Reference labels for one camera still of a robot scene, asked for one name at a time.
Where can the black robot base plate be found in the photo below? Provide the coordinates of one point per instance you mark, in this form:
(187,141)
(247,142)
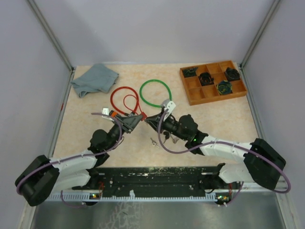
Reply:
(156,182)

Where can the black-headed key bunch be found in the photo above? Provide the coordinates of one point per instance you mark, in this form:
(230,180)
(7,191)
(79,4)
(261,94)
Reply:
(168,136)

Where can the small silver key bunch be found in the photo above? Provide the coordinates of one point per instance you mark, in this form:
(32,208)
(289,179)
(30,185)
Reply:
(154,143)

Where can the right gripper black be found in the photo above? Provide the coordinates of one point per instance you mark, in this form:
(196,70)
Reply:
(152,119)

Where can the green black rolled sock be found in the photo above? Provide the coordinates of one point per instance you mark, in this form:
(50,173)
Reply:
(189,72)

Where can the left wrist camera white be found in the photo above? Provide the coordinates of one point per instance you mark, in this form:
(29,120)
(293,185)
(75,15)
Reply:
(107,113)

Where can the blue grey folded cloth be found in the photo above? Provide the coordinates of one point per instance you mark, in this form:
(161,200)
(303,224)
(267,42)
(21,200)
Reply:
(98,78)

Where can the wooden compartment tray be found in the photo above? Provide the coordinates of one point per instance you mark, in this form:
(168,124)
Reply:
(197,94)

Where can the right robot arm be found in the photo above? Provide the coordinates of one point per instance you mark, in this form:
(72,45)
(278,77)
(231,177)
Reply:
(256,161)

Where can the black orange rolled sock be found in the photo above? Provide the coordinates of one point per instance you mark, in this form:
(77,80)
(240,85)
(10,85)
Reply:
(206,79)

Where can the red translucent cable lock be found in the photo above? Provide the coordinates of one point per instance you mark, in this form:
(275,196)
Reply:
(112,101)

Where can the red cable padlock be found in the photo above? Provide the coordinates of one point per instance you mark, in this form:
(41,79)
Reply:
(137,109)

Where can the rolled dark sock in tray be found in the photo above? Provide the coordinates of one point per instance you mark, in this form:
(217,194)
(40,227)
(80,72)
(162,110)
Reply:
(224,87)

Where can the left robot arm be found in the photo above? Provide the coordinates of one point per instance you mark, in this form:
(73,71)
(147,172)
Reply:
(45,176)

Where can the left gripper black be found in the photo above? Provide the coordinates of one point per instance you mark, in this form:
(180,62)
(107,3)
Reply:
(129,123)

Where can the green cable lock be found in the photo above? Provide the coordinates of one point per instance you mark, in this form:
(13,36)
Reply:
(151,90)

